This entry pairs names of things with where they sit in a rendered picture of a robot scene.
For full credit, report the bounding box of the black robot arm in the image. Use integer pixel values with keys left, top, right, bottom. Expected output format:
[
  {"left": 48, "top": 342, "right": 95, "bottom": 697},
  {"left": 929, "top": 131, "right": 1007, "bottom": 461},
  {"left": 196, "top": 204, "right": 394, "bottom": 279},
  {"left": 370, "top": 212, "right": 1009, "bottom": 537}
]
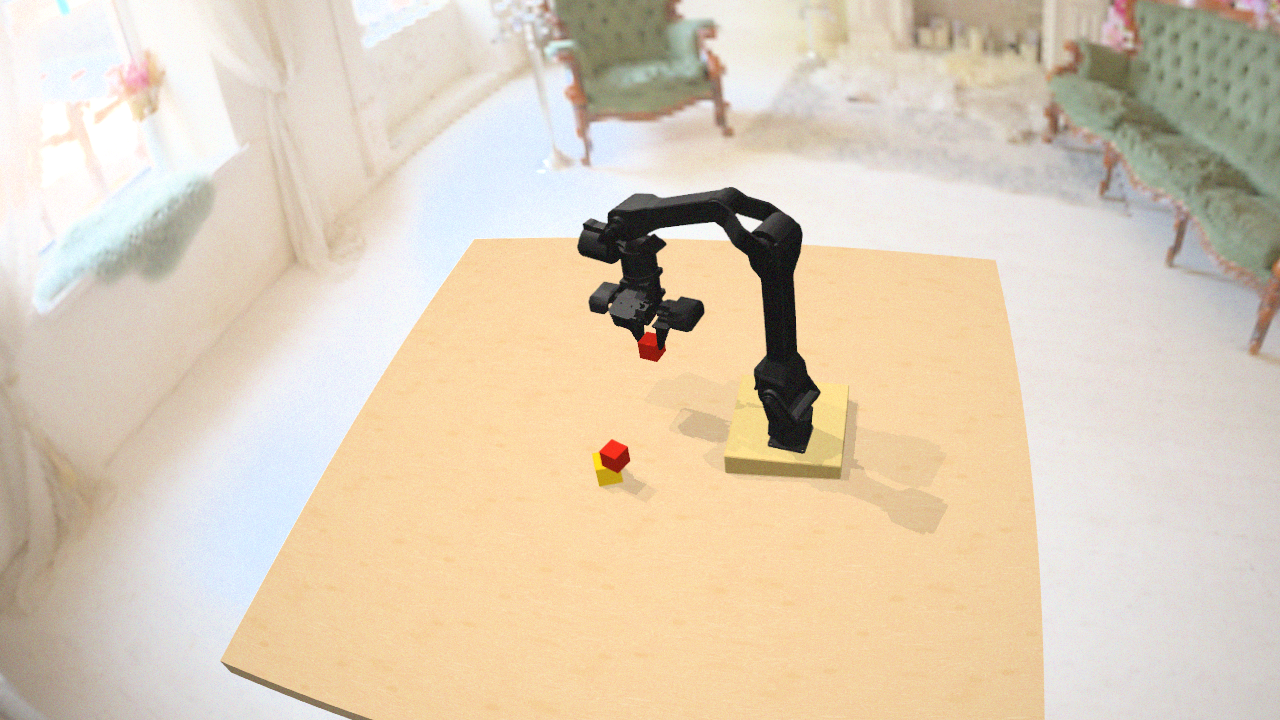
[{"left": 577, "top": 187, "right": 820, "bottom": 454}]

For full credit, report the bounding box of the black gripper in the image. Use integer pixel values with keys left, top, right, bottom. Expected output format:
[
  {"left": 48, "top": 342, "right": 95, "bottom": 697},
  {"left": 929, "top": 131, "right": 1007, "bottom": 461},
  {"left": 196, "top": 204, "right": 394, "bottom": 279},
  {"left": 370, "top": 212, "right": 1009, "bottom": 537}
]
[{"left": 588, "top": 266, "right": 705, "bottom": 350}]

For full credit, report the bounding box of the red cube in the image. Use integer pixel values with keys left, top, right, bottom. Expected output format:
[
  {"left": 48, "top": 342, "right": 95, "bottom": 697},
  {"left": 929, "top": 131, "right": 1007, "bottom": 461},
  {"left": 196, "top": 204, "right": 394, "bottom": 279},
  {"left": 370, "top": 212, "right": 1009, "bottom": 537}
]
[
  {"left": 637, "top": 332, "right": 666, "bottom": 363},
  {"left": 599, "top": 439, "right": 630, "bottom": 473}
]

